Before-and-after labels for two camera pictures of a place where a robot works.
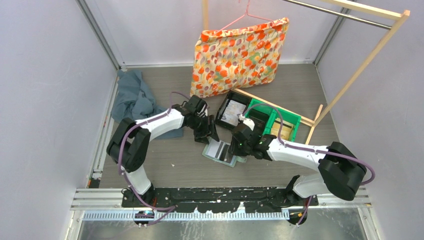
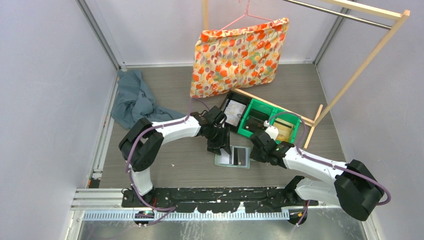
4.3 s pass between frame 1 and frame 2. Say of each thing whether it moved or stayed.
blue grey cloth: stayed
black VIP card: stayed
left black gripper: moved
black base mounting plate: stayed
